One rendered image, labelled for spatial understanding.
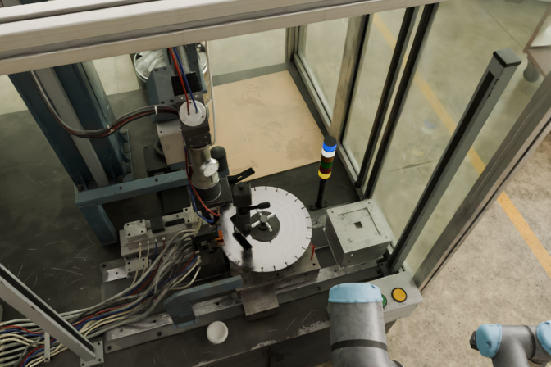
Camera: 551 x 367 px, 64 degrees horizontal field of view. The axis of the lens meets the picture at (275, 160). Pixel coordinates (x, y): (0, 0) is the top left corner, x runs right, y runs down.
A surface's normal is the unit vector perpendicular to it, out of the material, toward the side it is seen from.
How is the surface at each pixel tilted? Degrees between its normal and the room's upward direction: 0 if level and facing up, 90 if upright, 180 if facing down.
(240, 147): 0
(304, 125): 0
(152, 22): 90
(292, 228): 0
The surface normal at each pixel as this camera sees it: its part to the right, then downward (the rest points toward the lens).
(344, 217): 0.01, -0.60
